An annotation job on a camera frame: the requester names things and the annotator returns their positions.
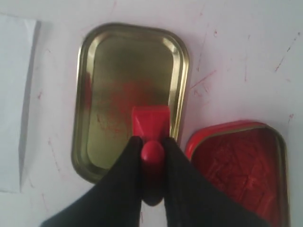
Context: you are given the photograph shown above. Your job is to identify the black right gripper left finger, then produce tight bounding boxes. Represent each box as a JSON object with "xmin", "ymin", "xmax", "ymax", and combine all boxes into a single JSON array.
[{"xmin": 41, "ymin": 137, "xmax": 143, "ymax": 227}]

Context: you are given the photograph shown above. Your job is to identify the gold tin lid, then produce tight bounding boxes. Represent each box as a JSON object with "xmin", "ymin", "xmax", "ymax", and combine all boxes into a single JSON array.
[{"xmin": 71, "ymin": 23, "xmax": 189, "ymax": 183}]

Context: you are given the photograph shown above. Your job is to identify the red ink pad tin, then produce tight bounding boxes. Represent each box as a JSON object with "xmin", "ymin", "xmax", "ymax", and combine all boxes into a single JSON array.
[{"xmin": 185, "ymin": 121, "xmax": 290, "ymax": 227}]

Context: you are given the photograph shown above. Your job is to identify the white paper sheet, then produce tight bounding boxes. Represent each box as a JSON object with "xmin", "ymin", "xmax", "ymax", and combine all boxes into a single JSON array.
[{"xmin": 0, "ymin": 14, "xmax": 40, "ymax": 193}]

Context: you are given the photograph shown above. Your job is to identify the red plastic stamp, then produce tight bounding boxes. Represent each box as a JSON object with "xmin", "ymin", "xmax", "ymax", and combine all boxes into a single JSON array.
[{"xmin": 132, "ymin": 105, "xmax": 170, "ymax": 206}]

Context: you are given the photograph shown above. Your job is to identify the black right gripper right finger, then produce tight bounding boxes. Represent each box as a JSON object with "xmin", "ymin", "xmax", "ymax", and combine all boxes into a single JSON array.
[{"xmin": 162, "ymin": 138, "xmax": 269, "ymax": 227}]

